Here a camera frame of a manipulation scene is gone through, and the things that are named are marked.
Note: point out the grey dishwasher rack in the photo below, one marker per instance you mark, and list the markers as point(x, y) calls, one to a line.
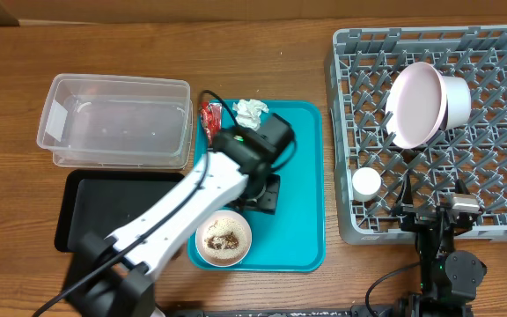
point(360, 69)

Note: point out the white cup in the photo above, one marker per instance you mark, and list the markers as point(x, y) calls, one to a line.
point(459, 103)

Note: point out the small dish with food scraps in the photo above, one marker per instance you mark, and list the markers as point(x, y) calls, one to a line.
point(224, 239)

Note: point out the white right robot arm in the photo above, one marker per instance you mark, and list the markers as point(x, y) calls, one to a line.
point(449, 277)

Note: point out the grey round bowl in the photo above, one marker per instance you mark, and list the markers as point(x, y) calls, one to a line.
point(366, 183)

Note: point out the red snack wrapper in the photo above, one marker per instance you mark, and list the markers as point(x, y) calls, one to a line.
point(211, 119)

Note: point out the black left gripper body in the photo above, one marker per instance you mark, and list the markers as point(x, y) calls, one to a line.
point(263, 196)

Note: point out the clear plastic bin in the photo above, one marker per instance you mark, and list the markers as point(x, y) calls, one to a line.
point(111, 121)

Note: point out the white tissue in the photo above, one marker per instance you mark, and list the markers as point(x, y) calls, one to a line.
point(248, 113)

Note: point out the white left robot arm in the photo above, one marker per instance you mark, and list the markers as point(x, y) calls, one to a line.
point(115, 275)

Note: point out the teal plastic tray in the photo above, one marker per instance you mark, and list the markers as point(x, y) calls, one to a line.
point(293, 238)

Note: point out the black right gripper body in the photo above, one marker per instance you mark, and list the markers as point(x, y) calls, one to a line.
point(415, 219)

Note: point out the white round plate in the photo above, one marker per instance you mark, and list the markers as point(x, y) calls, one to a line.
point(417, 101)

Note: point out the black rectangular tray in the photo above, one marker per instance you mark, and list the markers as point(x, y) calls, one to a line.
point(100, 201)

